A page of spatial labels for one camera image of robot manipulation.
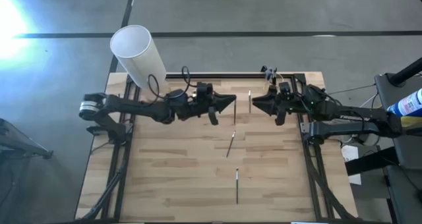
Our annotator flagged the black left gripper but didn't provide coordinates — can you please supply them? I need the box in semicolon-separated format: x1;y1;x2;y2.
187;94;237;126

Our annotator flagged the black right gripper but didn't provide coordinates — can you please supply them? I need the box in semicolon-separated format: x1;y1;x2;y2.
251;85;299;126

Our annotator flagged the thin black makeup brush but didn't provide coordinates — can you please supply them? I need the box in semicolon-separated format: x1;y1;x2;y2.
226;130;237;159

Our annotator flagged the white shade wooden base lamp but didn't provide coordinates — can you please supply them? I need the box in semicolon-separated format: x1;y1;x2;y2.
109;24;171;103

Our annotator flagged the white round device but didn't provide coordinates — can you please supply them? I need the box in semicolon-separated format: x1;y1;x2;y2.
342;133;380;148

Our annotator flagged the white blue labelled bottle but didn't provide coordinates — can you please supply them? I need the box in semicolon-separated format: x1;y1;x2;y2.
386;88;422;128

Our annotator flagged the black pole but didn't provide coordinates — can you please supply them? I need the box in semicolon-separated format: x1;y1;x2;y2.
388;57;422;87

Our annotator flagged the grey cart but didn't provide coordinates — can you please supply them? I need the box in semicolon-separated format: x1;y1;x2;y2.
374;72;422;224

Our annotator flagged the dark grey stand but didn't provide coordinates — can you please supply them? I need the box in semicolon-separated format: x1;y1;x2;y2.
0;117;54;224

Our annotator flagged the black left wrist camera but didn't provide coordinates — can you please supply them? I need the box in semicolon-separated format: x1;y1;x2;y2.
196;82;214;98

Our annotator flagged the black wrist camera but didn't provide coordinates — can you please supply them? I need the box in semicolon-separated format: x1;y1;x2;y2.
196;82;214;98
278;81;293;96

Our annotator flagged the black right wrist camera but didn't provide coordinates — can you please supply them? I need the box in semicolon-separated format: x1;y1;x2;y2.
278;81;293;96

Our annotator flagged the gold wire brush holder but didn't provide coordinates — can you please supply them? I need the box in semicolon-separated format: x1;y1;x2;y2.
262;67;284;88

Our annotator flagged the black left camera cable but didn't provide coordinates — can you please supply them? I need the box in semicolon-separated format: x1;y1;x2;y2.
146;65;198;101

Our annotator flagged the black strap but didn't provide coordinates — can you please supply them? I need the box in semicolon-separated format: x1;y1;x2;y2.
344;148;400;177

